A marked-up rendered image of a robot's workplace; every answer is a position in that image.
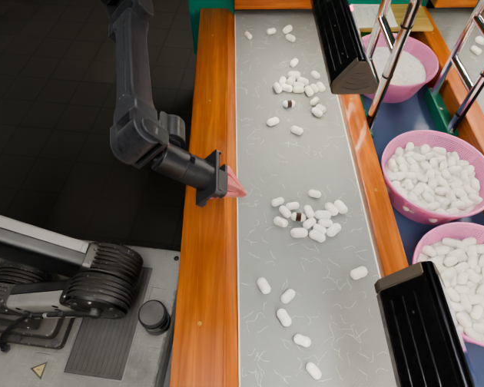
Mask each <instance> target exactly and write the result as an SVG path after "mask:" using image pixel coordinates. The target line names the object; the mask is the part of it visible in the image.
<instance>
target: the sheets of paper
mask: <svg viewBox="0 0 484 387"><path fill-rule="evenodd" d="M351 5H352V6H353V13H354V15H355V18H356V22H357V24H358V27H359V28H372V27H373V25H374V22H375V20H376V15H377V12H378V9H379V6H380V5H368V4H351ZM386 19H387V21H388V23H389V25H390V27H398V25H397V23H396V20H395V18H394V15H393V12H392V9H391V7H390V8H389V11H388V13H387V16H386Z"/></svg>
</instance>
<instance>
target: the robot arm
mask: <svg viewBox="0 0 484 387"><path fill-rule="evenodd" d="M100 1H101V2H102V4H103V6H104V9H105V11H106V13H107V15H108V18H109V20H110V22H111V23H110V24H109V25H108V37H109V38H110V39H111V40H112V41H113V42H114V43H115V44H116V72H117V102H116V108H115V111H114V125H113V126H112V127H111V128H110V145H111V149H112V153H113V155H114V156H115V157H116V158H117V159H118V160H119V161H121V162H123V163H124V164H127V165H128V166H130V165H132V166H134V167H136V168H137V169H140V168H142V167H143V166H144V165H145V164H146V163H148V162H149V161H150V160H151V159H152V160H151V169H152V170H154V171H156V172H158V173H160V174H163V175H165V176H167V177H170V178H172V179H175V180H177V181H180V182H181V183H183V184H186V185H188V186H191V187H193V188H196V205H197V206H199V207H204V206H205V205H207V202H206V201H207V200H213V199H218V198H224V197H245V196H246V195H247V192H246V190H245V189H244V188H243V186H242V185H241V184H240V182H239V180H238V179H237V177H236V176H235V174H234V172H233V171H232V170H231V168H230V167H229V166H227V165H226V164H223V165H222V166H221V167H220V154H222V153H221V152H220V151H218V150H214V151H213V152H212V153H211V154H209V155H208V156H207V157H206V158H204V159H202V158H200V157H198V156H196V155H194V154H191V153H189V152H187V151H185V150H184V149H185V123H184V121H183V120H182V119H181V118H180V117H178V116H177V115H174V114H166V113H165V112H163V111H161V112H160V113H159V114H157V111H156V110H155V108H154V104H153V100H152V93H151V77H150V68H149V60H148V43H147V33H148V21H149V20H150V19H151V18H152V17H153V16H154V9H153V3H152V1H151V0H100Z"/></svg>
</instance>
